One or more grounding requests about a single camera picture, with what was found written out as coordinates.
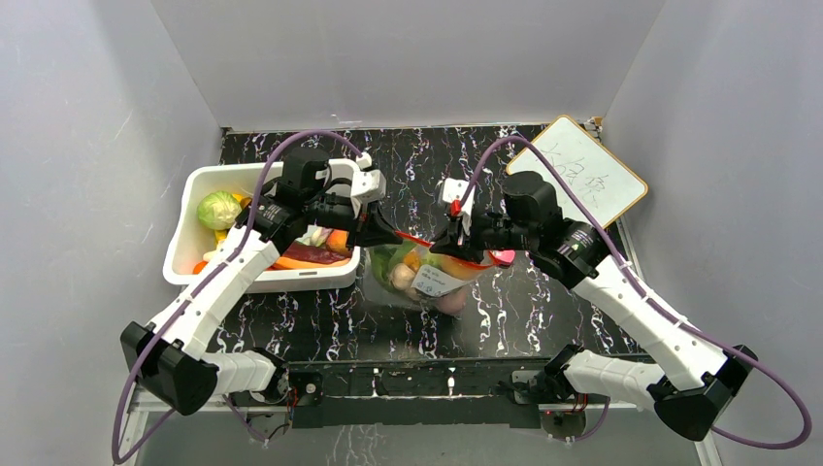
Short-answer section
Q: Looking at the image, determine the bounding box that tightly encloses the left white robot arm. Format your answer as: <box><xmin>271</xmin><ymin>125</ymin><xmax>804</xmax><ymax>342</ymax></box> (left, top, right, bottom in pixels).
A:
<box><xmin>120</xmin><ymin>148</ymin><xmax>401</xmax><ymax>416</ymax></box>

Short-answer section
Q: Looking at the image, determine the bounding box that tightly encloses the clear zip top bag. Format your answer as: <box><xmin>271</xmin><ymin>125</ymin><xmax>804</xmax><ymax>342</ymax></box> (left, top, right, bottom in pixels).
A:
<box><xmin>363</xmin><ymin>234</ymin><xmax>503</xmax><ymax>311</ymax></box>

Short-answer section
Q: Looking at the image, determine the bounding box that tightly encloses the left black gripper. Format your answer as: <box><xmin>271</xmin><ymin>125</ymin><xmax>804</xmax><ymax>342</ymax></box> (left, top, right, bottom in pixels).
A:
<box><xmin>306</xmin><ymin>193</ymin><xmax>404</xmax><ymax>252</ymax></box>

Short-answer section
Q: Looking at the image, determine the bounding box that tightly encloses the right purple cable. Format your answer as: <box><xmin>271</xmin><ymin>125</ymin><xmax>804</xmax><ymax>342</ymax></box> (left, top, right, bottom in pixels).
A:
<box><xmin>459</xmin><ymin>135</ymin><xmax>812</xmax><ymax>451</ymax></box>

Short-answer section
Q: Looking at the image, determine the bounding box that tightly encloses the pale green cabbage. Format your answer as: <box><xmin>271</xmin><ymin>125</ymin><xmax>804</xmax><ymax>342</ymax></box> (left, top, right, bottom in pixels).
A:
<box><xmin>196</xmin><ymin>190</ymin><xmax>243</xmax><ymax>230</ymax></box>

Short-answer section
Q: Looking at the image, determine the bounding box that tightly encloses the garlic bulb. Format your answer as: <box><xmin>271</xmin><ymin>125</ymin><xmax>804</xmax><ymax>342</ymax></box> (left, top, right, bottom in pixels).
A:
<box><xmin>388</xmin><ymin>263</ymin><xmax>416</xmax><ymax>291</ymax></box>

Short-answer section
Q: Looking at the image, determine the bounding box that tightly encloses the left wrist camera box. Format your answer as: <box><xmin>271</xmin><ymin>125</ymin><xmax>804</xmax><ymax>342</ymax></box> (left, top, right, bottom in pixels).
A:
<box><xmin>349</xmin><ymin>152</ymin><xmax>386</xmax><ymax>215</ymax></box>

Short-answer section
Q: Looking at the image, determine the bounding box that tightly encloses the small pink eraser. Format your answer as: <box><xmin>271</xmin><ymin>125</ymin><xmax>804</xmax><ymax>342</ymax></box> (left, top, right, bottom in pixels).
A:
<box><xmin>491</xmin><ymin>250</ymin><xmax>516</xmax><ymax>268</ymax></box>

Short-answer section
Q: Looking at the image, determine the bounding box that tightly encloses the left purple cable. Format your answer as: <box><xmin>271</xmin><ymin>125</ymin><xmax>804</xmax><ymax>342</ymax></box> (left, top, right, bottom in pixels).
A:
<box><xmin>111</xmin><ymin>130</ymin><xmax>371</xmax><ymax>466</ymax></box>

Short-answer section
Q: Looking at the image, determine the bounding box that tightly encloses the small whiteboard yellow frame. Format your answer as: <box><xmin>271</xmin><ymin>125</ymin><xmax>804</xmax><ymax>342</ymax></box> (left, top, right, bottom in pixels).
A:
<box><xmin>511</xmin><ymin>116</ymin><xmax>648</xmax><ymax>227</ymax></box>

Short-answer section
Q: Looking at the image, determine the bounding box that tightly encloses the purple cable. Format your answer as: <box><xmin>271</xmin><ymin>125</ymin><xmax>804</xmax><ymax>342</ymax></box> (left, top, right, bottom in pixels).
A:
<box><xmin>111</xmin><ymin>130</ymin><xmax>371</xmax><ymax>466</ymax></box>
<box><xmin>459</xmin><ymin>135</ymin><xmax>812</xmax><ymax>451</ymax></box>

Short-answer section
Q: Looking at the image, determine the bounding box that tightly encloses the white plastic bin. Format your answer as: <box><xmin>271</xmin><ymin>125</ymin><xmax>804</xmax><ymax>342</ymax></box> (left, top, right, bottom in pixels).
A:
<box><xmin>162</xmin><ymin>162</ymin><xmax>363</xmax><ymax>293</ymax></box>

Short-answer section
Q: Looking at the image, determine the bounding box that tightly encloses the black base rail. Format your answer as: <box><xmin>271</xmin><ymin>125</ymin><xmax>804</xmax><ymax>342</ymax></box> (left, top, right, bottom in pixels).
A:
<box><xmin>131</xmin><ymin>356</ymin><xmax>644</xmax><ymax>431</ymax></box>

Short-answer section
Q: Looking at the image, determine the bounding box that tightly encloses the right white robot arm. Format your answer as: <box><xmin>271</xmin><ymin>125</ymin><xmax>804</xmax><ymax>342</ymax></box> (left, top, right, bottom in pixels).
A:
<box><xmin>433</xmin><ymin>172</ymin><xmax>754</xmax><ymax>442</ymax></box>

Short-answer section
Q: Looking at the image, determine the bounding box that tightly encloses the peach fruit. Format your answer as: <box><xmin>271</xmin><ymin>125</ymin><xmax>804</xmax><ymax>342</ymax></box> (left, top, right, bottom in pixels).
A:
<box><xmin>441</xmin><ymin>255</ymin><xmax>483</xmax><ymax>281</ymax></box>

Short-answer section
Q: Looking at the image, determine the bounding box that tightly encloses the green cabbage head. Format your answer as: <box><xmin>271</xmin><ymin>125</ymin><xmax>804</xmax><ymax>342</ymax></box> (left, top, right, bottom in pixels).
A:
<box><xmin>369</xmin><ymin>245</ymin><xmax>400</xmax><ymax>283</ymax></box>

